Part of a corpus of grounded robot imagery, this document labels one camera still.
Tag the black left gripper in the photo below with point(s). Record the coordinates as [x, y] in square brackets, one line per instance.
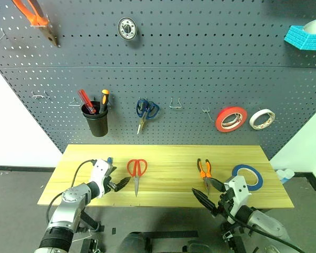
[110, 185]

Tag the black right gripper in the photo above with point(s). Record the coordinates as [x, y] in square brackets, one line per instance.
[225, 203]

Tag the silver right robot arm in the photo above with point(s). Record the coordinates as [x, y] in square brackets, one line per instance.
[263, 224]

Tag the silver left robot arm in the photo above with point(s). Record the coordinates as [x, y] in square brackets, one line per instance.
[68, 208]

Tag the grey pegboard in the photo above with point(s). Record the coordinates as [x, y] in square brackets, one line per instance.
[173, 66]

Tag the small orange black pliers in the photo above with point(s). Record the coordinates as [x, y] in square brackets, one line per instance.
[208, 168]

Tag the blue tape roll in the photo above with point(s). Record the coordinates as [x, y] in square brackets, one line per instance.
[246, 166]

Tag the black flat bar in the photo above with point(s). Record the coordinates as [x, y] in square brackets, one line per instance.
[171, 234]

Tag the dark rounded shape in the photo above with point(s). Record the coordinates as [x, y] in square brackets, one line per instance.
[133, 243]

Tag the black plastic cup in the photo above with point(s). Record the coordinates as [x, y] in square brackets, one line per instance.
[97, 124]

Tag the red tape roll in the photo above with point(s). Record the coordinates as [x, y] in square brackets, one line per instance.
[221, 118]

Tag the orange and black screwdriver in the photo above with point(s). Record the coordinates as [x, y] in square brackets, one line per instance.
[104, 96]

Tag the red pens in cup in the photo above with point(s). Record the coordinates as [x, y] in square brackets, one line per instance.
[85, 101]

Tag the small white tape roll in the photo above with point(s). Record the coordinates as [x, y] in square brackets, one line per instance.
[263, 111]

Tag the round silver metal bearing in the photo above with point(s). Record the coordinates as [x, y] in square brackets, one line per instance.
[121, 27]

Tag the teal ribbed foam holder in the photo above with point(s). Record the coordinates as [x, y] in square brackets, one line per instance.
[300, 39]

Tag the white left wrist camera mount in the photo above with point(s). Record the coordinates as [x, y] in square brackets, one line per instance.
[100, 171]

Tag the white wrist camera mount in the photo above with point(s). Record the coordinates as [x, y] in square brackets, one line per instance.
[100, 171]
[239, 189]

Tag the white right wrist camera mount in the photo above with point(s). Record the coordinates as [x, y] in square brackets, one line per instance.
[239, 189]

